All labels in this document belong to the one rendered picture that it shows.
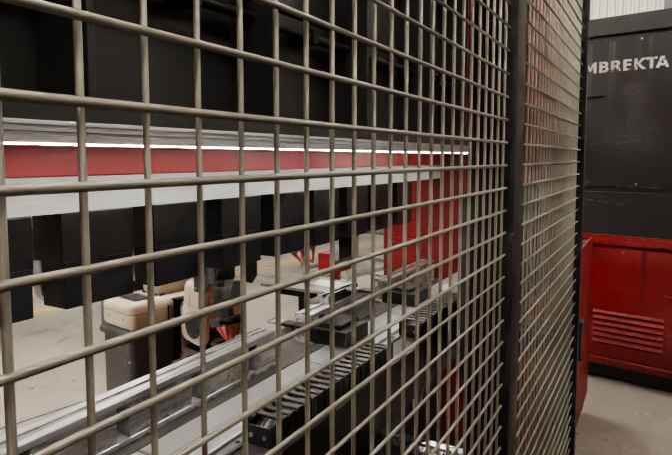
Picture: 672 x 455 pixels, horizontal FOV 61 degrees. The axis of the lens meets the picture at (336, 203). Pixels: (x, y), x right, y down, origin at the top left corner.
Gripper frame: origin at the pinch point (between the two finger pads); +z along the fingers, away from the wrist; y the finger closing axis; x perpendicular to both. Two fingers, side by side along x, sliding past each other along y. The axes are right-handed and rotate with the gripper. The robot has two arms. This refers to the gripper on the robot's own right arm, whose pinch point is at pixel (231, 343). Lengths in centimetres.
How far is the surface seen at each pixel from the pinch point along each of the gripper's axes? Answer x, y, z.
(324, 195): 3, 50, -41
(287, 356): -13.8, 38.2, 2.3
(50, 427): -84, 48, -5
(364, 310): 31.6, 35.0, -1.3
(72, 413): -79, 45, -5
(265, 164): -26, 55, -49
